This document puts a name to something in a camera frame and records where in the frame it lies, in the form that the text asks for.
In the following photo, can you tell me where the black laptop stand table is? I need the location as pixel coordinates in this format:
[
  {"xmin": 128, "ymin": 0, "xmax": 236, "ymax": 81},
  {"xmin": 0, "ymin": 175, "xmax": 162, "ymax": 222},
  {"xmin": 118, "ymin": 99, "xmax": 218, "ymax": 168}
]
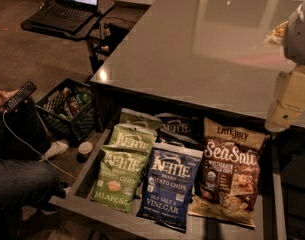
[{"xmin": 21, "ymin": 0, "xmax": 115, "ymax": 72}]

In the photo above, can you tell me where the black laptop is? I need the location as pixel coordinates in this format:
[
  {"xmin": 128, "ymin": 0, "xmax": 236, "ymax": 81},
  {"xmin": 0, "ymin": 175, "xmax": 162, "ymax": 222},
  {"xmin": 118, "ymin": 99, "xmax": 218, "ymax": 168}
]
[{"xmin": 31, "ymin": 0, "xmax": 99, "ymax": 33}]

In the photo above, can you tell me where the rear green chip bag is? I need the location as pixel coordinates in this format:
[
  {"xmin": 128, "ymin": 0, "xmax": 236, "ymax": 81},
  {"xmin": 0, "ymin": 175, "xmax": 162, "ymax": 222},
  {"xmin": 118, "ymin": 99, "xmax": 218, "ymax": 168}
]
[{"xmin": 119, "ymin": 108, "xmax": 162, "ymax": 130}]

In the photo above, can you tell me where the person's leg in jeans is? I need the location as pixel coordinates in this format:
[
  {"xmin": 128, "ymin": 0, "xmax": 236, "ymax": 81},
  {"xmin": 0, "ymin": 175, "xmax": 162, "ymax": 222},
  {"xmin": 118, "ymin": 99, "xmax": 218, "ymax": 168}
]
[{"xmin": 0, "ymin": 159, "xmax": 69, "ymax": 216}]

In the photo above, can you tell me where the front green jalapeno chip bag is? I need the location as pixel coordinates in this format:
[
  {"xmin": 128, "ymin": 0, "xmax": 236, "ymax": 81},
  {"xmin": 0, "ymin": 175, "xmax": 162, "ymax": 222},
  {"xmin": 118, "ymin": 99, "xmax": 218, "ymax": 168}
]
[{"xmin": 91, "ymin": 145, "xmax": 149, "ymax": 213}]

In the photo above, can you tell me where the paper coffee cup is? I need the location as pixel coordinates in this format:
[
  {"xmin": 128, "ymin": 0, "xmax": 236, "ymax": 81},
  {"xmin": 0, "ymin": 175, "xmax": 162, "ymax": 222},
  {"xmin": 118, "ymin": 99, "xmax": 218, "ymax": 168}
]
[{"xmin": 78, "ymin": 141, "xmax": 93, "ymax": 159}]

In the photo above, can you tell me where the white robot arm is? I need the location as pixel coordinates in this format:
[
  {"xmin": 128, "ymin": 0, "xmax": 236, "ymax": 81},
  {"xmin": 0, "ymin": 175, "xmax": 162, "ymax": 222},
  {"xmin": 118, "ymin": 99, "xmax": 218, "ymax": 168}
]
[{"xmin": 264, "ymin": 0, "xmax": 305, "ymax": 133}]

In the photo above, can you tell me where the black smartphone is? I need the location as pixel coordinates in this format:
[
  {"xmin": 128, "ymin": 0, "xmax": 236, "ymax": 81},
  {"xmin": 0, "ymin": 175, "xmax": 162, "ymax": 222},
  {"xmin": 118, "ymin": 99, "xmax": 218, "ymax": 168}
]
[{"xmin": 4, "ymin": 81, "xmax": 37, "ymax": 112}]

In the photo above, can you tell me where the blue Kettle chip bag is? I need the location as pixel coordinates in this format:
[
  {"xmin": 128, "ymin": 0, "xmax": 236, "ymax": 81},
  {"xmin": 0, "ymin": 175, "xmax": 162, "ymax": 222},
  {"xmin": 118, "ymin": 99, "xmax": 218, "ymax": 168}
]
[{"xmin": 137, "ymin": 143, "xmax": 203, "ymax": 233}]

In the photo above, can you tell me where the white phone cable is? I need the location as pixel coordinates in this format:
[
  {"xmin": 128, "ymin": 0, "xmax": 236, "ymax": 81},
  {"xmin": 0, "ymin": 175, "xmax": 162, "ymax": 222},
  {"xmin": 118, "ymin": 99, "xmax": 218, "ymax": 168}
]
[{"xmin": 2, "ymin": 109, "xmax": 76, "ymax": 180}]

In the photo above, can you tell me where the open dark drawer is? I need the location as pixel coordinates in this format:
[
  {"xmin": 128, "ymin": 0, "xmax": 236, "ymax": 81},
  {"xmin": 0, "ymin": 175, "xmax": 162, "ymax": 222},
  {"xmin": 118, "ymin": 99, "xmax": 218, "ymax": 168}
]
[{"xmin": 48, "ymin": 97, "xmax": 288, "ymax": 240}]

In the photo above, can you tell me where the person's hand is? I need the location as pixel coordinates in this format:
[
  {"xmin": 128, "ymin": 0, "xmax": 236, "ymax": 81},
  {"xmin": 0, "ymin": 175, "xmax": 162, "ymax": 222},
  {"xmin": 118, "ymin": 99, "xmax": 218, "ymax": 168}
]
[{"xmin": 0, "ymin": 90, "xmax": 17, "ymax": 113}]

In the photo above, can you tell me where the brown sea salt chip bag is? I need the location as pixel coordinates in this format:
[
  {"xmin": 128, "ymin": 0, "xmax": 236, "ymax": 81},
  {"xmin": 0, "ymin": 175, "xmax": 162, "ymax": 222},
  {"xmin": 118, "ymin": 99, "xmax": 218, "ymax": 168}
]
[{"xmin": 188, "ymin": 118, "xmax": 268, "ymax": 227}]

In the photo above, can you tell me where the black plastic crate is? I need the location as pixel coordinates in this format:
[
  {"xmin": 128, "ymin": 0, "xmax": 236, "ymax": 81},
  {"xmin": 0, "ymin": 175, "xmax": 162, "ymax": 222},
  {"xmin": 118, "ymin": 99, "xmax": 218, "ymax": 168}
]
[{"xmin": 36, "ymin": 79, "xmax": 97, "ymax": 146}]

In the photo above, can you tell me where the white sneaker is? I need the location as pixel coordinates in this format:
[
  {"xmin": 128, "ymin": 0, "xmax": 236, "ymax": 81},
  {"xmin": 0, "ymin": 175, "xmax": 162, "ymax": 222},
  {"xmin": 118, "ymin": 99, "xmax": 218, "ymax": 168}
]
[{"xmin": 42, "ymin": 139, "xmax": 69, "ymax": 160}]

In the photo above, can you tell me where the black Kettle chip bag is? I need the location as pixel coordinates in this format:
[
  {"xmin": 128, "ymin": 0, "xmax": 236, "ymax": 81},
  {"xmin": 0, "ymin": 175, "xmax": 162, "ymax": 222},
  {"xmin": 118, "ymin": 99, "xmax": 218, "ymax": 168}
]
[{"xmin": 156, "ymin": 113, "xmax": 200, "ymax": 149}]

